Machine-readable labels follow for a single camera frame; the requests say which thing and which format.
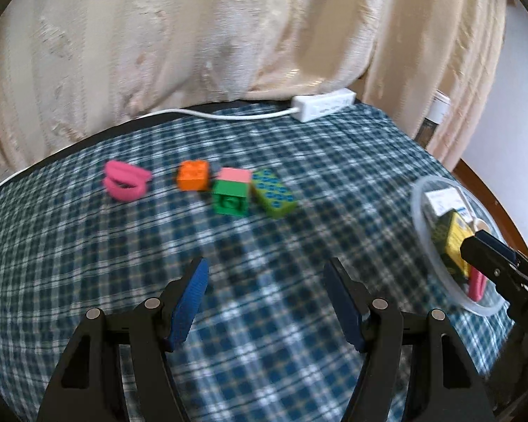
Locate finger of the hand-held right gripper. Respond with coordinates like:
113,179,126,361
460,231,522,284

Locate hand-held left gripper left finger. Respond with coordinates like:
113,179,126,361
36,256,210,422

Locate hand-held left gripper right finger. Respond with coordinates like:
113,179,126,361
323,257,496,422

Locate dark green yellow box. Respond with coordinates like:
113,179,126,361
430,211,478,283

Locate clear plastic container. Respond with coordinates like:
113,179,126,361
410,176,509,317

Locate white paper box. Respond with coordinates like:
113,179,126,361
423,188,469,226

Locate blue plaid cloth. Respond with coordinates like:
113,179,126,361
0,101,517,422

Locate green toy brick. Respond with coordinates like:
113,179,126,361
211,179,251,217

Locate orange toy brick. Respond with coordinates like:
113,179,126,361
176,160,211,192

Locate curled pink clay piece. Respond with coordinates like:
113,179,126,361
102,160,153,204

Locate light green dotted block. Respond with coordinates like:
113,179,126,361
251,169,298,220

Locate pink toy brick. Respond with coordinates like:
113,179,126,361
215,167,252,185

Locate white capped bottle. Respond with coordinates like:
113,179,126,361
416,90,452,152

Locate white power strip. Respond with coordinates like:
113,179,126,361
290,89,357,124

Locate cream patterned curtain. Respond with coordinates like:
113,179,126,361
0,0,509,190

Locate white power cable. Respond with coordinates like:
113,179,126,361
0,108,300,198

